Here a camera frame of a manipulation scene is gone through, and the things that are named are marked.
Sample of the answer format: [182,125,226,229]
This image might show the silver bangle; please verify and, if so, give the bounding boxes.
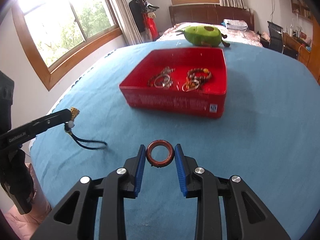
[182,79,200,92]

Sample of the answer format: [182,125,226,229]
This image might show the green avocado plush toy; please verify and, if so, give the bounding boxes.
[175,25,231,48]

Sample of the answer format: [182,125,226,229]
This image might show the coat rack with dark clothes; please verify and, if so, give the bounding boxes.
[129,0,160,40]

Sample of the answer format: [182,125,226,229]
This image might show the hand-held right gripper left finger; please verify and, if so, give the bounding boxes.
[30,144,147,240]

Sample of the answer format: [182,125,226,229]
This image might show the red bag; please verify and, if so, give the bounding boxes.
[144,15,160,40]

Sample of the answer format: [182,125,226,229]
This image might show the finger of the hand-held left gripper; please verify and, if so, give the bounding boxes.
[33,114,75,137]
[31,108,73,130]

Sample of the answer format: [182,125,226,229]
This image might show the folded towels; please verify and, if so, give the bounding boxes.
[223,19,248,31]

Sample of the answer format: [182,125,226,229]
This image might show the white curtain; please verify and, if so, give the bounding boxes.
[100,0,143,47]

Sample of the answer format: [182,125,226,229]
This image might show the gold pendant with dark cord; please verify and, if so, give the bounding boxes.
[64,107,108,150]

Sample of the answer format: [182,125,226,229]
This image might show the large wooden-framed window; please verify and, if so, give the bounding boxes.
[11,0,123,92]

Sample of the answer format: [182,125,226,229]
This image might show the dark beaded necklace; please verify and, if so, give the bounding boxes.
[185,76,209,92]

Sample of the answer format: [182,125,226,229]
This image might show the black office chair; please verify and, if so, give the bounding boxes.
[267,21,285,54]

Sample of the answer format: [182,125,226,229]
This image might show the wooden wall shelf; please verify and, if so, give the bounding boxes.
[275,0,313,21]

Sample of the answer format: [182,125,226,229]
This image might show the red metal box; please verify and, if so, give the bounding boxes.
[119,48,227,119]

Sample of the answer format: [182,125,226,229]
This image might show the silver chain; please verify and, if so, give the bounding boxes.
[160,66,175,87]

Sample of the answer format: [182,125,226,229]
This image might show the dark wooden headboard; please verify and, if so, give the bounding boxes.
[169,4,255,32]

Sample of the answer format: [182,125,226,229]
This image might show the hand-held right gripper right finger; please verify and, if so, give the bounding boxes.
[174,144,292,240]

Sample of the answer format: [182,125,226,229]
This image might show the pink clothing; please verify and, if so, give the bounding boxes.
[5,162,52,240]

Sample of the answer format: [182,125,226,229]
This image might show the person's left hand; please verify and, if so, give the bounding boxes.
[0,146,35,214]

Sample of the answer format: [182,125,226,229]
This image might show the blue bed sheet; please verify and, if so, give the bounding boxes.
[30,40,320,240]

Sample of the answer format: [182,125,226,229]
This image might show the brown bead bracelet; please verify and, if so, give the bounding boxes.
[187,68,213,84]

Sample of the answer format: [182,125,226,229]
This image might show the red-brown ring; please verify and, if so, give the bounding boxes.
[146,139,174,168]

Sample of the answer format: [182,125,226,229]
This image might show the wooden desk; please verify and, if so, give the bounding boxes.
[282,31,320,83]

